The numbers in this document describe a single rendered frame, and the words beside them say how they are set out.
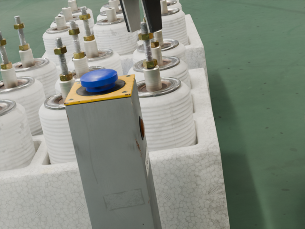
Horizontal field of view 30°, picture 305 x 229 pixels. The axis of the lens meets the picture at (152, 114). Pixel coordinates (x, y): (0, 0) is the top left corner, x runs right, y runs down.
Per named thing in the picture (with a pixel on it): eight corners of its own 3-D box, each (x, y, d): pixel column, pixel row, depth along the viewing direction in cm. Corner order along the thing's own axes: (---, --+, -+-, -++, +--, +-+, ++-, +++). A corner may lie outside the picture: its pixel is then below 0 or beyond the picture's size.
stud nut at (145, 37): (144, 37, 78) (143, 31, 77) (155, 37, 77) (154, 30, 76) (137, 41, 76) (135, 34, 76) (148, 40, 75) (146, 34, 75)
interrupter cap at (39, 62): (52, 58, 106) (51, 55, 106) (46, 69, 99) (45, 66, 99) (13, 65, 107) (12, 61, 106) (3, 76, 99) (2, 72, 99)
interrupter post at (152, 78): (165, 89, 78) (162, 67, 77) (150, 94, 77) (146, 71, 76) (158, 86, 80) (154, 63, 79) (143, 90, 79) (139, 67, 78)
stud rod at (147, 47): (151, 76, 79) (142, 22, 76) (157, 76, 78) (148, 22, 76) (147, 78, 78) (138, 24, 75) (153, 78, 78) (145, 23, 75)
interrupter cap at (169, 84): (191, 88, 77) (190, 83, 77) (140, 104, 74) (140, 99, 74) (166, 77, 83) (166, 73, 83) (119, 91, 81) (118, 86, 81)
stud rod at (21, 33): (30, 57, 102) (21, 15, 100) (27, 58, 102) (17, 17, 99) (26, 57, 103) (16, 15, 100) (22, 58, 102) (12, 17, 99)
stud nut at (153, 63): (149, 63, 79) (148, 57, 79) (159, 63, 78) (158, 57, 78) (141, 68, 77) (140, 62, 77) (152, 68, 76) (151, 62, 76)
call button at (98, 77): (121, 83, 63) (118, 65, 62) (118, 95, 59) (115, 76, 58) (86, 88, 63) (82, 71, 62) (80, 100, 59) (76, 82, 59)
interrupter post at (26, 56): (36, 64, 104) (32, 47, 103) (34, 68, 102) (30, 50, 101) (23, 66, 104) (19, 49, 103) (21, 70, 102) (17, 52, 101)
